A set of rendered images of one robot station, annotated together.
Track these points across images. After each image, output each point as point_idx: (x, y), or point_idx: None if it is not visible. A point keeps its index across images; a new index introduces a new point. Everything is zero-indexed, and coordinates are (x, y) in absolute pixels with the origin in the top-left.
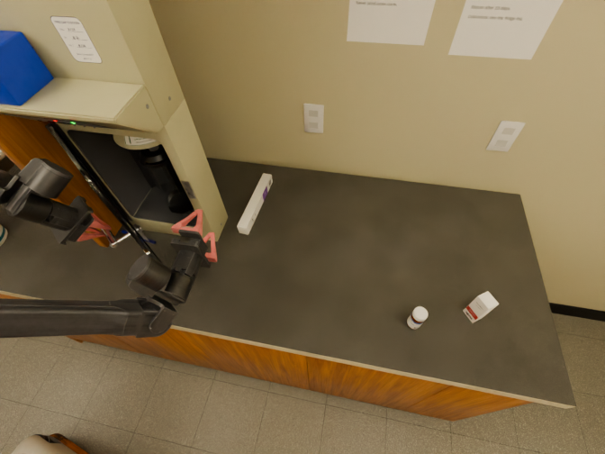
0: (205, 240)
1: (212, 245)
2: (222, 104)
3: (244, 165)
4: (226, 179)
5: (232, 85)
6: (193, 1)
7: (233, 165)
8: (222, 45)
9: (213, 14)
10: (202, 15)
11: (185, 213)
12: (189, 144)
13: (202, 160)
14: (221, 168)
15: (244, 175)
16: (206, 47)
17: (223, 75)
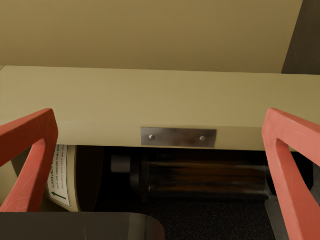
0: (279, 173)
1: (312, 154)
2: (178, 36)
3: (299, 24)
4: (310, 65)
5: (143, 10)
6: (37, 35)
7: (294, 46)
8: (84, 10)
9: (46, 12)
10: (52, 29)
11: (316, 176)
12: (73, 88)
13: (146, 79)
14: (293, 72)
15: (314, 24)
16: (91, 35)
17: (128, 21)
